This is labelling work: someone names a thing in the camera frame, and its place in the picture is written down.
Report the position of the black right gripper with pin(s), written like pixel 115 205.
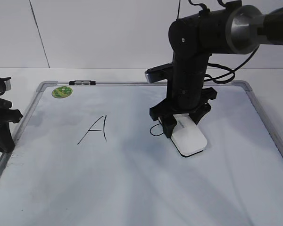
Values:
pixel 195 106

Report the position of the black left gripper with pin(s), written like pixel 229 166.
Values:
pixel 7 116

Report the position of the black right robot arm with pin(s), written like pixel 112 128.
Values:
pixel 236 29

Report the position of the white board with aluminium frame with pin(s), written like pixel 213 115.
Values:
pixel 96 158

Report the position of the white whiteboard eraser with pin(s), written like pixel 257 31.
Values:
pixel 187 137

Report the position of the round green sticker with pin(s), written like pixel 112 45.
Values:
pixel 62 92

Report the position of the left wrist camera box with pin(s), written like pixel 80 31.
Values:
pixel 5 85

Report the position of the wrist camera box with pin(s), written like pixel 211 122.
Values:
pixel 159 73
pixel 5 85

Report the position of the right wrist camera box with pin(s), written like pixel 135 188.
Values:
pixel 159 73

